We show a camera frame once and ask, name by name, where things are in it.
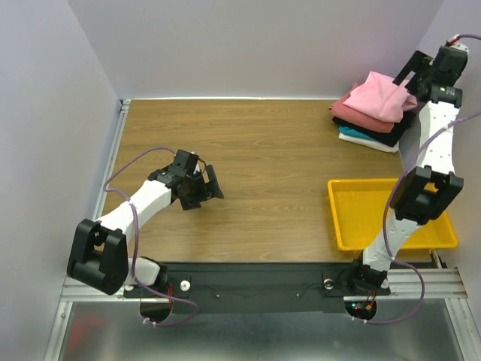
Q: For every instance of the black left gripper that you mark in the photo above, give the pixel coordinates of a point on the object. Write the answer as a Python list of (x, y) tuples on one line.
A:
[(211, 188)]

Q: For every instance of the aluminium left side rail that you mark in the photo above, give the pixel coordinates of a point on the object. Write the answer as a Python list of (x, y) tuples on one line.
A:
[(110, 141)]

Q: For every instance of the folded teal t-shirt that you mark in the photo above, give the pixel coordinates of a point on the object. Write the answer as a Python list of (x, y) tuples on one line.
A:
[(354, 133)]

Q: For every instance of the aluminium front frame rail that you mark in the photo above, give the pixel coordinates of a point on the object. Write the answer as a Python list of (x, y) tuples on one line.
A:
[(440, 283)]

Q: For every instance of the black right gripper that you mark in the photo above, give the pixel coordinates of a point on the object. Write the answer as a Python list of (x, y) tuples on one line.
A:
[(415, 74)]

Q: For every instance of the yellow plastic tray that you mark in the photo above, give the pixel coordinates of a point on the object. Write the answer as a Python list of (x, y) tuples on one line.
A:
[(357, 207)]

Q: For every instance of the light pink t-shirt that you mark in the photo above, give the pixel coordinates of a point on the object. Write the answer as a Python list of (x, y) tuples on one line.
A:
[(379, 98)]

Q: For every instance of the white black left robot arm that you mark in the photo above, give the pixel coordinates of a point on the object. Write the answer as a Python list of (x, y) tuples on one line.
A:
[(99, 253)]

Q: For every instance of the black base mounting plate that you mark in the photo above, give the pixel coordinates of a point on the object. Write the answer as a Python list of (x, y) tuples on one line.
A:
[(255, 287)]

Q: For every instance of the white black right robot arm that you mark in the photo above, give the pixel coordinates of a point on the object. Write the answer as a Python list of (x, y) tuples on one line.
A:
[(429, 183)]

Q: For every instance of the folded salmon red t-shirt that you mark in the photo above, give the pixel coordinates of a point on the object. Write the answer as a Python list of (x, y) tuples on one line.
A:
[(356, 118)]

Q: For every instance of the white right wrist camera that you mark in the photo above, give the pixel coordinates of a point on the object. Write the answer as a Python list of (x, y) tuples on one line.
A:
[(456, 43)]

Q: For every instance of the folded black t-shirt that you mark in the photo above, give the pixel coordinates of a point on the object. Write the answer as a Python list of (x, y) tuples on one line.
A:
[(390, 139)]

